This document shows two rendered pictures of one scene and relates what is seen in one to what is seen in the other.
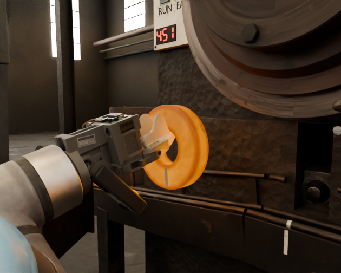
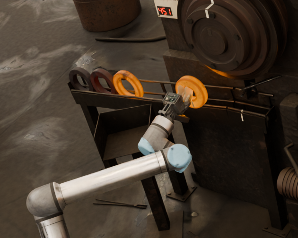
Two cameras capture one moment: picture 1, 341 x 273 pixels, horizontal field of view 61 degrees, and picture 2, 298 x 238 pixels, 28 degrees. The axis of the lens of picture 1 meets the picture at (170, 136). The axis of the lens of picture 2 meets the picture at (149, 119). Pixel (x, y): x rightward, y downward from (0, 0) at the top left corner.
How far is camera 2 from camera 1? 215 cm
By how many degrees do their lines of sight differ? 28
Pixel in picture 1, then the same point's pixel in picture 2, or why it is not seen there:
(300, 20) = (226, 67)
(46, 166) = (164, 124)
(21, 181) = (161, 131)
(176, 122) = (192, 86)
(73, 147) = (166, 114)
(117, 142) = (177, 107)
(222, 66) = not seen: hidden behind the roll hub
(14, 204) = (162, 137)
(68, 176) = (170, 124)
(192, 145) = (201, 94)
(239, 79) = not seen: hidden behind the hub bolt
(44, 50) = not seen: outside the picture
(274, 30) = (220, 67)
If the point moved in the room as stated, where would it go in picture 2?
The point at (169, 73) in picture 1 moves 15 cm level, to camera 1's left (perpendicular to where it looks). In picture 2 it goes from (171, 28) to (140, 37)
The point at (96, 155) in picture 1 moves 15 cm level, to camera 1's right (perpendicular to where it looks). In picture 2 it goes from (171, 112) to (205, 103)
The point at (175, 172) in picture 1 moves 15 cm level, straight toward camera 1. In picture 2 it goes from (196, 102) to (201, 121)
